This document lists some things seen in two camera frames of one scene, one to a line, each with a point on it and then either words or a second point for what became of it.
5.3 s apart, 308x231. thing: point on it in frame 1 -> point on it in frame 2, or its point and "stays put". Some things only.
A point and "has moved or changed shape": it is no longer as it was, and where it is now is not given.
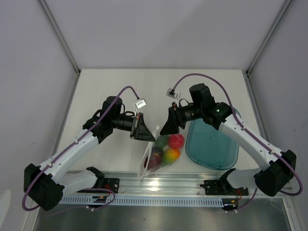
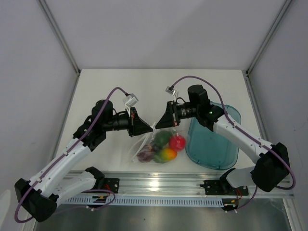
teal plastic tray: [209, 147] stays put
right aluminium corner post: [277, 19] stays put
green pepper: [161, 140] stays put
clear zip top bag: [163, 151] has moved or changed shape
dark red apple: [152, 161] -> [146, 154]
